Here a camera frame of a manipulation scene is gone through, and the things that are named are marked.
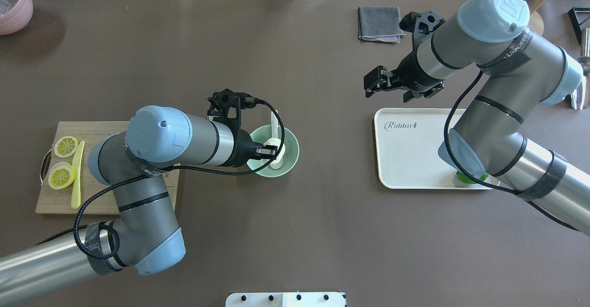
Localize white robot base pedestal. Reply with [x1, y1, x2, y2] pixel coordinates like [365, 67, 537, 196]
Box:
[225, 291, 347, 307]

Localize yellow plastic knife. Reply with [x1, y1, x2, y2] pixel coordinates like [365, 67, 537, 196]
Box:
[70, 140, 86, 210]

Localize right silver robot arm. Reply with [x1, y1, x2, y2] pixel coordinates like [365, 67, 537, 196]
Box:
[363, 0, 590, 234]

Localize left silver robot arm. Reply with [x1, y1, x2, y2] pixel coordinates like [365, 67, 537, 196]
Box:
[1, 106, 283, 307]

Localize metal scoop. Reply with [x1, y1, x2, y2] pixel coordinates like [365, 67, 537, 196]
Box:
[571, 28, 590, 110]

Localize grey folded cloth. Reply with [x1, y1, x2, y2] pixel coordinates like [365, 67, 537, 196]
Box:
[358, 6, 404, 44]

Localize mint green bowl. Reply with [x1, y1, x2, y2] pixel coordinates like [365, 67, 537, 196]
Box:
[250, 125, 300, 177]

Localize cream rectangular serving tray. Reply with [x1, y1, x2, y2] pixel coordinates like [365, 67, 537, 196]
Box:
[373, 108, 486, 190]

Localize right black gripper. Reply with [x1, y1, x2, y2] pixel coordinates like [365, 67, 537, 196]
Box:
[363, 52, 444, 103]

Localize single lemon slice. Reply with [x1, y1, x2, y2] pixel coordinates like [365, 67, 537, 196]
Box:
[53, 136, 79, 158]

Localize white steamed bun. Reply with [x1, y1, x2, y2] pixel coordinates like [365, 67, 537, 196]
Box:
[263, 138, 286, 165]

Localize white ceramic spoon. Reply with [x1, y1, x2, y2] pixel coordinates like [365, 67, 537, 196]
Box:
[265, 113, 286, 169]

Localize pink ribbed bowl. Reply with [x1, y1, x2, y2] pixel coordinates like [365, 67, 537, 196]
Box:
[0, 0, 34, 36]

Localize bamboo cutting board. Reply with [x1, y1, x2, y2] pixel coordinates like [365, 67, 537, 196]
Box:
[35, 121, 180, 215]

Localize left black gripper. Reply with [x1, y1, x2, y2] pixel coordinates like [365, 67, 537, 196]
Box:
[228, 129, 278, 167]

